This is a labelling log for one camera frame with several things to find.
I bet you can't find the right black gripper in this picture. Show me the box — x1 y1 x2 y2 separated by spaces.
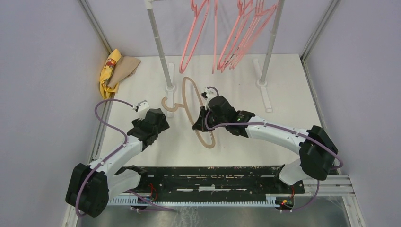
194 105 227 131

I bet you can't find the beige plastic hanger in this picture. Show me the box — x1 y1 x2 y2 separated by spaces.
161 76 216 149

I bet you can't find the pink wire hanger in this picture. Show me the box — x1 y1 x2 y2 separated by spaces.
217 0 264 72
219 0 277 71
228 0 278 70

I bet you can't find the pink plastic hanger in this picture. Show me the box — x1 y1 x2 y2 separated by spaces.
211 0 218 74
179 0 210 74
216 0 254 72

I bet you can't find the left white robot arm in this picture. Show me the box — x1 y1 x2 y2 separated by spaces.
65 108 169 217

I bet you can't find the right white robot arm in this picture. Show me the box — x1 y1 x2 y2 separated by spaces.
192 96 338 193

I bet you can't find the beige cloth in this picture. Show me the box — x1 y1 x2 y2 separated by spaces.
106 56 141 88

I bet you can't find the yellow printed cloth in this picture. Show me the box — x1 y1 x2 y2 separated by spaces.
99 49 122 100

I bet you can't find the right rack foot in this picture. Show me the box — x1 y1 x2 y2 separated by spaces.
253 58 273 113

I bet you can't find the right rack pole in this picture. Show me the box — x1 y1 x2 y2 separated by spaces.
258 0 285 87

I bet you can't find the rack pole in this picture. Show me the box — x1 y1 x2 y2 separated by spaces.
144 0 174 90
258 0 285 87

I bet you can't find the left rack pole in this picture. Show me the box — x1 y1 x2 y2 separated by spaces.
144 0 174 90

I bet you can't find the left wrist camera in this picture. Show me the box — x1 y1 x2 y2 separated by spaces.
132 100 150 119

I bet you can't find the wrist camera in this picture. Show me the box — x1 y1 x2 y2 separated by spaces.
132 100 150 119
201 88 218 100

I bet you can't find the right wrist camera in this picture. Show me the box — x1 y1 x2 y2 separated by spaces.
201 88 218 100

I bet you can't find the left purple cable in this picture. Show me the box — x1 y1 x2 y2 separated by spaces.
74 99 174 218

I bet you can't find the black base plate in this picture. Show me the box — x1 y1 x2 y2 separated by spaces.
133 166 307 204

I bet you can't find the white cable duct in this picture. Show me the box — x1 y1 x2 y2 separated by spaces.
107 193 279 208

